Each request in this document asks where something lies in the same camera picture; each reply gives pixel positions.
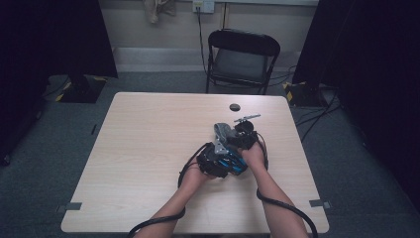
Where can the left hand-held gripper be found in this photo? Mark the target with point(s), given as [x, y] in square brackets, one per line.
[213, 162]

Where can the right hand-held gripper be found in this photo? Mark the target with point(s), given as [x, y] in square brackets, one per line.
[245, 135]

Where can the grey cloth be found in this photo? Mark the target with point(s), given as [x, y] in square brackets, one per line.
[224, 132]

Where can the blue toy car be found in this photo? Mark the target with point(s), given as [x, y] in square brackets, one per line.
[234, 163]

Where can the person's right hand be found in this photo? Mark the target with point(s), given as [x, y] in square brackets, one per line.
[253, 158]

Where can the person's left hand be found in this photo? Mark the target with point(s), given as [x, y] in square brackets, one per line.
[194, 178]

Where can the black table grommet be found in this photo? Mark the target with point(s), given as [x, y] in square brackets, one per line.
[234, 107]

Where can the black stand base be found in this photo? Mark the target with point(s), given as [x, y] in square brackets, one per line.
[84, 90]
[302, 94]

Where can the black folding chair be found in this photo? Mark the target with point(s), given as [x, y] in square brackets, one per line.
[242, 62]

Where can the grey tape strip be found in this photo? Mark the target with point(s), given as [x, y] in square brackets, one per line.
[319, 203]
[69, 207]

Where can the black curtain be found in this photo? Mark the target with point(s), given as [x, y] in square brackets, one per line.
[39, 49]
[373, 82]

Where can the beige hanging cloth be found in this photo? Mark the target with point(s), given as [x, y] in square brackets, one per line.
[155, 10]

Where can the white wall outlet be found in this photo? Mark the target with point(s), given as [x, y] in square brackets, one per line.
[203, 6]

